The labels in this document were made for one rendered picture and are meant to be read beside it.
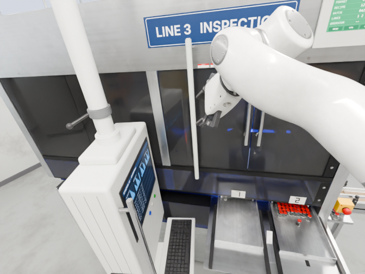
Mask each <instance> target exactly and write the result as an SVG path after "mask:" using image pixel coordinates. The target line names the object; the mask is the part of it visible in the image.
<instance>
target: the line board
mask: <svg viewBox="0 0 365 274"><path fill-rule="evenodd" d="M280 6H288V7H291V8H293V9H294V10H296V11H297V12H298V11H299V6H300V0H285V1H276V2H267V3H259V4H250V5H240V6H235V7H226V8H218V9H209V10H200V11H191V12H186V13H177V14H168V15H159V16H150V17H144V18H143V20H144V26H145V31H146V37H147V44H148V48H159V47H173V46H185V40H186V38H190V39H191V42H192V45H200V44H208V43H212V40H213V38H214V37H215V36H216V34H217V33H218V32H220V31H221V30H222V29H224V28H227V27H233V26H238V27H246V28H256V27H258V26H260V25H261V24H263V23H264V21H265V20H266V19H267V18H269V17H270V15H271V14H272V13H273V12H274V11H275V10H276V9H277V8H278V7H280Z"/></svg>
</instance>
